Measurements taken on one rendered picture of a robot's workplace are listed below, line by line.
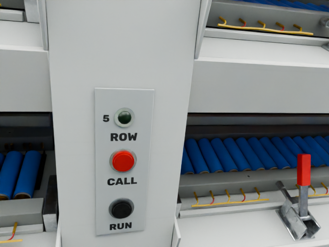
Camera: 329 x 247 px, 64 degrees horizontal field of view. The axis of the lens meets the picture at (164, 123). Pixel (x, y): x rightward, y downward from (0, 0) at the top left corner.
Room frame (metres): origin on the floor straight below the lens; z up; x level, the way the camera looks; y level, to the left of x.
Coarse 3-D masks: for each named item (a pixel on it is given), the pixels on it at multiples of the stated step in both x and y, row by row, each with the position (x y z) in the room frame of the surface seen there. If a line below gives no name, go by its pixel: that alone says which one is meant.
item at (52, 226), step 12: (0, 120) 0.31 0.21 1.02; (12, 120) 0.31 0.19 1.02; (24, 120) 0.32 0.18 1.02; (36, 120) 0.32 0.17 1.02; (48, 120) 0.32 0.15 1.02; (48, 156) 0.30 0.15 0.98; (48, 168) 0.28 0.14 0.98; (48, 180) 0.24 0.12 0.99; (36, 192) 0.25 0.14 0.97; (48, 192) 0.22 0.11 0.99; (48, 204) 0.21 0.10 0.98; (48, 216) 0.20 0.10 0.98; (48, 228) 0.20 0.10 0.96; (0, 240) 0.19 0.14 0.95; (24, 240) 0.19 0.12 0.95; (36, 240) 0.20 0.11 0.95; (48, 240) 0.20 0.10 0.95; (60, 240) 0.16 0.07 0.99
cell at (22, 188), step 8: (32, 152) 0.28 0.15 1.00; (24, 160) 0.27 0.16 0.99; (32, 160) 0.27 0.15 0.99; (40, 160) 0.28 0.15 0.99; (24, 168) 0.26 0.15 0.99; (32, 168) 0.26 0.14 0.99; (24, 176) 0.24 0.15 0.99; (32, 176) 0.25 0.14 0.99; (24, 184) 0.23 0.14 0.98; (32, 184) 0.24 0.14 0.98; (16, 192) 0.23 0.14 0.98; (24, 192) 0.23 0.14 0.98; (32, 192) 0.23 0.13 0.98
